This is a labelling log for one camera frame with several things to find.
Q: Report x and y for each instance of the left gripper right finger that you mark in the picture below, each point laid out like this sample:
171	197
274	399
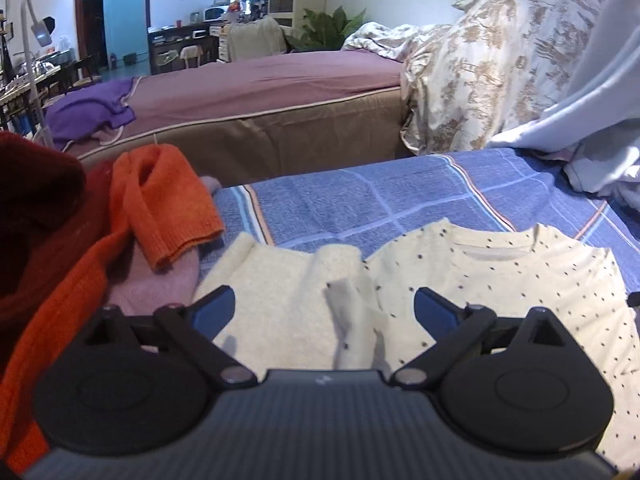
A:
516	386

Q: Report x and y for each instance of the purple cloth on bed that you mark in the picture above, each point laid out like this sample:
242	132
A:
80	113

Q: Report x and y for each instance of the green potted plant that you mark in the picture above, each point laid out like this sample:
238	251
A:
323	31

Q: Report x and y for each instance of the floral beige duvet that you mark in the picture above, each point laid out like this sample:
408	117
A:
500	65

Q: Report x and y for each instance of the mauve bed with brown base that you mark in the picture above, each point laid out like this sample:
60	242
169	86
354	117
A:
264	118

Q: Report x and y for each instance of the dark red knit sweater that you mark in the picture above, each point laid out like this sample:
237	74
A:
52	212

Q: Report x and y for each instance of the cream polka dot garment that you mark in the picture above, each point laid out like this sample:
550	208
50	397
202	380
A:
509	273

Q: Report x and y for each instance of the dark low sideboard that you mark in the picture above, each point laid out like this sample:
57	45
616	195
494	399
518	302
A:
175	48

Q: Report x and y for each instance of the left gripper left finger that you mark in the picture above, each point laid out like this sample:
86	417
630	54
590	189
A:
130	384

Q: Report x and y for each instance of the beige cushion chair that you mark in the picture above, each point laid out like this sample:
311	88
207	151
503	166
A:
257	39

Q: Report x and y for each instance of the pink knit garment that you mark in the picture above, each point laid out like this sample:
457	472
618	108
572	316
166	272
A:
160	279

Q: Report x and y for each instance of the light grey blanket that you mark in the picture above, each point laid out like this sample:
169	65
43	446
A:
595	128

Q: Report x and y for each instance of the blue plaid bed sheet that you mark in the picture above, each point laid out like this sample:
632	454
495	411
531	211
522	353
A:
367	206

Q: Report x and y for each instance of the cream fleece garment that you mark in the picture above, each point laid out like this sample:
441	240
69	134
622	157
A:
283	318

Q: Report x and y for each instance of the orange knit garment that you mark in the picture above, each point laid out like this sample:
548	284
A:
61	315

